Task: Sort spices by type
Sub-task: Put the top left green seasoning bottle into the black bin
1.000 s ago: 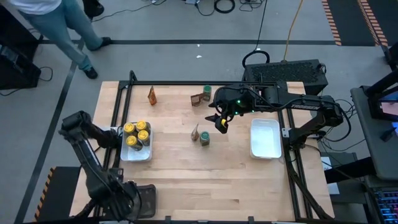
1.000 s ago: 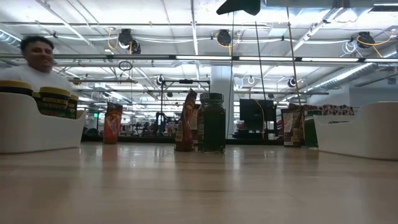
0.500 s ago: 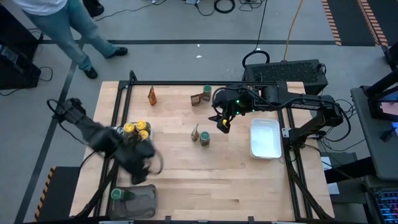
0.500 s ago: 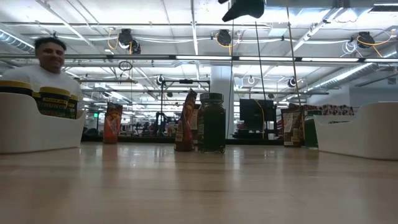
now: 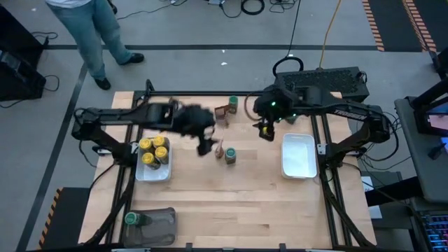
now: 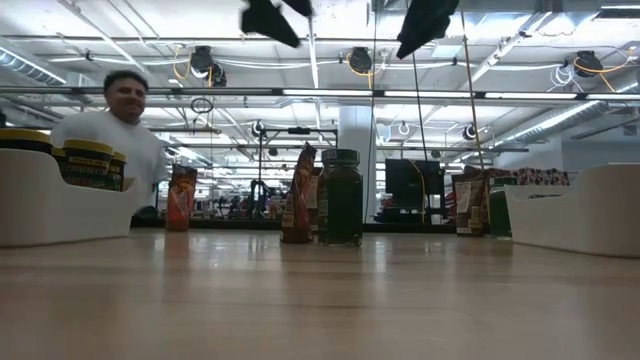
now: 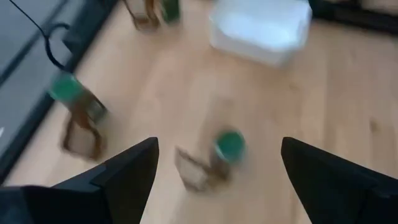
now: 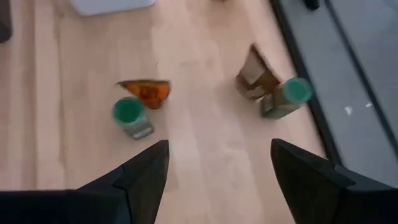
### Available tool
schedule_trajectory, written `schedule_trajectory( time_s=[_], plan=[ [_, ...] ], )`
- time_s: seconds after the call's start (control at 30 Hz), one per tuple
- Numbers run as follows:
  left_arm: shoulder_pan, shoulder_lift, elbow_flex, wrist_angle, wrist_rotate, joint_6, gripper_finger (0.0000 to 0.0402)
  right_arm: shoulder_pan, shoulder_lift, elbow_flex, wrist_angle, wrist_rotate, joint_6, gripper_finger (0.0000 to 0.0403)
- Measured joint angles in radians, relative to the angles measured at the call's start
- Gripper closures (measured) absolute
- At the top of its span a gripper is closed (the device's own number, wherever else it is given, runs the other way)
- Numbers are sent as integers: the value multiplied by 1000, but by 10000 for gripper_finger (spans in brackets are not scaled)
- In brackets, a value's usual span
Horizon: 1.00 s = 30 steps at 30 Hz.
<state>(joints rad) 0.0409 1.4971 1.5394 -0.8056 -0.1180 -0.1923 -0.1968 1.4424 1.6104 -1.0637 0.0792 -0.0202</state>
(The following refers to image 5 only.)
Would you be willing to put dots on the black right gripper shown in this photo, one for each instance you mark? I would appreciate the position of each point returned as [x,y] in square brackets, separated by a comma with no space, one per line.
[271,106]

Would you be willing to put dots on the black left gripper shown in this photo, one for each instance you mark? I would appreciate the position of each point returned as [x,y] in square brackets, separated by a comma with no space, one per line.
[194,120]

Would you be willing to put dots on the taco seasoning mix packet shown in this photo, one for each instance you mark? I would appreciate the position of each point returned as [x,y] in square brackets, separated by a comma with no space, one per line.
[219,152]
[221,112]

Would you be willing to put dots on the yellow lid spice jar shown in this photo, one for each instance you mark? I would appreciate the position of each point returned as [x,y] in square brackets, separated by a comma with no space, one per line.
[148,159]
[159,141]
[145,143]
[161,153]

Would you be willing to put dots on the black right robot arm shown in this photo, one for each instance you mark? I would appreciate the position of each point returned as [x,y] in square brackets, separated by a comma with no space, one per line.
[350,113]

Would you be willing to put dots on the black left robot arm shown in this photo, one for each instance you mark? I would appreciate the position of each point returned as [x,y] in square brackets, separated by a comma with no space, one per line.
[115,115]

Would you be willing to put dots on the white plastic bin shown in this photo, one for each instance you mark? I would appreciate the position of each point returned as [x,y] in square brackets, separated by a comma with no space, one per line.
[299,157]
[154,175]

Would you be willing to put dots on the black perforated computer case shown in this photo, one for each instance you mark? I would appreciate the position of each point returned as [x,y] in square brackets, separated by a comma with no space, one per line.
[322,78]

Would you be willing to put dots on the translucent grey plastic bin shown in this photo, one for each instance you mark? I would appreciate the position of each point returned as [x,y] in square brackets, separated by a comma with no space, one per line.
[157,227]

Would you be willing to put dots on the black desk monitor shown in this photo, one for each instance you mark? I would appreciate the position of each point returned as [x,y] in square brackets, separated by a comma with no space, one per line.
[420,122]

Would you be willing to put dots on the black mat with hazard stripes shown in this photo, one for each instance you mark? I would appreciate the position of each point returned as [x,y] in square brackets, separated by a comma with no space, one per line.
[66,220]
[395,24]

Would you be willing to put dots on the person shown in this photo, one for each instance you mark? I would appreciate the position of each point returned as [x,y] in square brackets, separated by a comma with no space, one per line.
[87,35]

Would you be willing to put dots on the grey side desk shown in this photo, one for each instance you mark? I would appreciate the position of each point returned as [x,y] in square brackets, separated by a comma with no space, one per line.
[430,164]

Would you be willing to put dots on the black equipment cabinet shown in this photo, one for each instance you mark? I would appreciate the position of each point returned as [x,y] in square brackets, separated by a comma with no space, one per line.
[17,80]

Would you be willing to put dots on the RGB backlit keyboard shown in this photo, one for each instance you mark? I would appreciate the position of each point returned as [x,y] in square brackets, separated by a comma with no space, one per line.
[437,232]

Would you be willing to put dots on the black aluminium table frame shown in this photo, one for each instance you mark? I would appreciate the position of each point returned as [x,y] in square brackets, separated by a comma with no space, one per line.
[227,93]

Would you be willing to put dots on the white metal bracket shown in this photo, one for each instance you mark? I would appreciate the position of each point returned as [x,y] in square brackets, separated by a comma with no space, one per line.
[321,148]
[103,151]

